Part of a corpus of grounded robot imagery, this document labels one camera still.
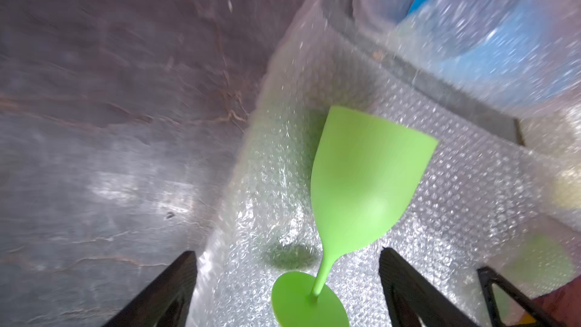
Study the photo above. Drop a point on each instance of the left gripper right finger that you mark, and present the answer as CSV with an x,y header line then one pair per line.
x,y
411,299

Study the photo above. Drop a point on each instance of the light green wine glass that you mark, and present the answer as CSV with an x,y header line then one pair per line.
x,y
364,176

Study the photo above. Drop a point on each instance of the blue glass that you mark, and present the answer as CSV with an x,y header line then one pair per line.
x,y
520,57

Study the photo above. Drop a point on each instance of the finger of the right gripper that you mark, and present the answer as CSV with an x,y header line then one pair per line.
x,y
488,278

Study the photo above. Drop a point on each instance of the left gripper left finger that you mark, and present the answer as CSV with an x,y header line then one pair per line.
x,y
166,300

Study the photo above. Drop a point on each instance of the dark green glass in wrap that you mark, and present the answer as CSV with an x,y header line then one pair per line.
x,y
537,264

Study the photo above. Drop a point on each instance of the clear bubble wrap sheet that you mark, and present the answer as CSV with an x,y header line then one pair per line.
x,y
479,193

